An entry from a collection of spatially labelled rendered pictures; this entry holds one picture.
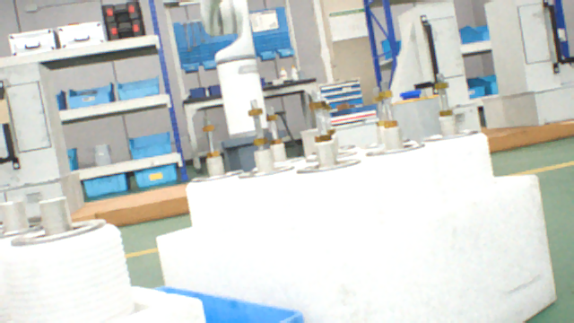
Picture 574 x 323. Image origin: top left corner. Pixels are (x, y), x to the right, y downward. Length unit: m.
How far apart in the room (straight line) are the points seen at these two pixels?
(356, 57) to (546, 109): 4.22
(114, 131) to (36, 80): 6.29
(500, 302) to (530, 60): 2.71
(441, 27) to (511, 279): 2.50
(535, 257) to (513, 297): 0.08
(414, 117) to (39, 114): 2.17
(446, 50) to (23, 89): 2.06
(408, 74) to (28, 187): 1.95
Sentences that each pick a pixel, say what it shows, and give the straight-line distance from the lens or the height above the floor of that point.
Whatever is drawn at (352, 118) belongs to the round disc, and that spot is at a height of 0.29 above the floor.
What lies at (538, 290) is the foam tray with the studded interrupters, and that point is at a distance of 0.89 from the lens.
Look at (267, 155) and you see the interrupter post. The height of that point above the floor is 0.27.
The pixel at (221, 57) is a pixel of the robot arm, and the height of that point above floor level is 0.48.
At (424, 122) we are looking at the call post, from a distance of 1.08.
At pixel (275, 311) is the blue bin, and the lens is 0.65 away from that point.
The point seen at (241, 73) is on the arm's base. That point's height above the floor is 0.44.
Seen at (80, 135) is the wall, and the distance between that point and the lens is 9.29.
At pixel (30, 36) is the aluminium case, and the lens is 5.73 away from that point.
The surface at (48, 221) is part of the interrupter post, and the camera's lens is 0.52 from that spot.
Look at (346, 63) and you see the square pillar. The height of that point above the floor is 0.93.
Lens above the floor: 0.30
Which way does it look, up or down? 3 degrees down
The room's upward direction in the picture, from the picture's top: 10 degrees counter-clockwise
